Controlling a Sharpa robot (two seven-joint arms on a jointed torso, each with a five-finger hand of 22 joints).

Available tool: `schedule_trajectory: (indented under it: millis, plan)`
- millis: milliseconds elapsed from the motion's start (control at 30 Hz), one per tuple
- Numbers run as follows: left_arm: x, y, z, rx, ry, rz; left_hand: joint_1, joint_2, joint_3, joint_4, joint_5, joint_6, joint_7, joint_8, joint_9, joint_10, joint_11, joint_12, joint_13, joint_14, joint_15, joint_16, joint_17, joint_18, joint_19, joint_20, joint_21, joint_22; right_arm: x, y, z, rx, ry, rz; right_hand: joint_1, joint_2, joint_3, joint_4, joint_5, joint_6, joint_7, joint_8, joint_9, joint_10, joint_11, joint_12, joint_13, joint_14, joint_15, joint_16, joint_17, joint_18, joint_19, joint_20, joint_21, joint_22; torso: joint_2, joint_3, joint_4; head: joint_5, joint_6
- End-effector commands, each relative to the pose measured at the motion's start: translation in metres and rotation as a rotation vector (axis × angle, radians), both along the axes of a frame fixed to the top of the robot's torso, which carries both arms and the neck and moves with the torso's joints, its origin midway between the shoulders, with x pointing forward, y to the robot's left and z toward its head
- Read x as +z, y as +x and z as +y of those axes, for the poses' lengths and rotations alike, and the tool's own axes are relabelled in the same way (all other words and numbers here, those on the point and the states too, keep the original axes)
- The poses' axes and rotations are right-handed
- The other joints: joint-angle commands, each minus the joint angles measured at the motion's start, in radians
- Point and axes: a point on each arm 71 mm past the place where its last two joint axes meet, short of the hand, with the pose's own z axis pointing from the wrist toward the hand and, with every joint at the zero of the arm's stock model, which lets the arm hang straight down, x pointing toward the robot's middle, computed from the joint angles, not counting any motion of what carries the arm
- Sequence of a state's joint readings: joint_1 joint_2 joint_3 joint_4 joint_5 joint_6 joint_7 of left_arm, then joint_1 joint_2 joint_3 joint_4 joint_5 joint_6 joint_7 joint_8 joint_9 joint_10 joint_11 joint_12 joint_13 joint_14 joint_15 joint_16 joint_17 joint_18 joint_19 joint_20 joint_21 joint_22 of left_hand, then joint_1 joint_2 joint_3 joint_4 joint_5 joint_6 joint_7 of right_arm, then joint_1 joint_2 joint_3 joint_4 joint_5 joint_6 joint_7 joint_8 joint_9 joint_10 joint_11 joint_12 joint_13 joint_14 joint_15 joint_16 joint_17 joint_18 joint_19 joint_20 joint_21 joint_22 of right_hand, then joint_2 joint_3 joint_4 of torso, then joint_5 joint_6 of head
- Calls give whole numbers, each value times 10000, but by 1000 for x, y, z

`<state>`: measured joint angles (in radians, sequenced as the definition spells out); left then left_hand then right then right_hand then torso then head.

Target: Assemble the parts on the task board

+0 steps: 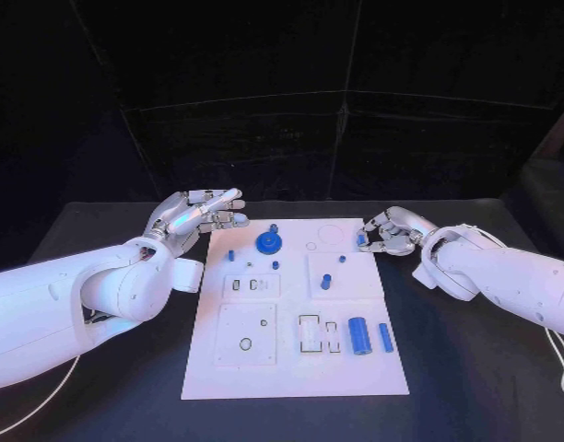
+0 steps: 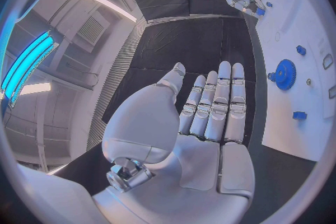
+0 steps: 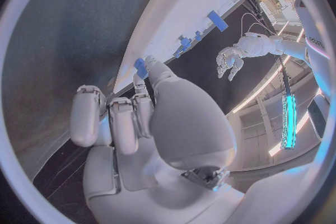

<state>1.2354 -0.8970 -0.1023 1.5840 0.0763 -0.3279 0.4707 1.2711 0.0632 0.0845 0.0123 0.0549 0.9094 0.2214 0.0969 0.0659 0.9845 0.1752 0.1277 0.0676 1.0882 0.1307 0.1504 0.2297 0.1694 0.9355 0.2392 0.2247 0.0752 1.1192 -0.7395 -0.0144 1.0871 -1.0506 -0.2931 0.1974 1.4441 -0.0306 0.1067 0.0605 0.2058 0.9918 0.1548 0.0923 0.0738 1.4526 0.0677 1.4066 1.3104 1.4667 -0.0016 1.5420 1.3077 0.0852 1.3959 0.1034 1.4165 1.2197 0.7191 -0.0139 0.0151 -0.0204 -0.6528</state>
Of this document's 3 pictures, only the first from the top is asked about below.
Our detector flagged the large blue cylinder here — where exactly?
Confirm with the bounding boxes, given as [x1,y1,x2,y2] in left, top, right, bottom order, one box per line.
[348,316,374,356]

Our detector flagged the white task board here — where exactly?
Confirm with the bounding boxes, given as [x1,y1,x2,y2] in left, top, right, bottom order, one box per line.
[180,217,411,401]

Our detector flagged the blue gear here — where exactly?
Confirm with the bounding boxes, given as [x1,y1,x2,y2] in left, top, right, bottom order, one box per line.
[255,231,286,254]

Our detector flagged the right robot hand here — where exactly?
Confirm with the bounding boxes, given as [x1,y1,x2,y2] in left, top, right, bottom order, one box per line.
[356,205,440,257]

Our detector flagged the thin blue cylinder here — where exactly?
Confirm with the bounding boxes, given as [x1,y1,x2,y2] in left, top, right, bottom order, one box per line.
[378,322,395,354]

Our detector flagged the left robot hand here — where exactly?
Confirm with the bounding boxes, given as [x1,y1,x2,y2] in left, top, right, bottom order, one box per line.
[143,188,252,258]

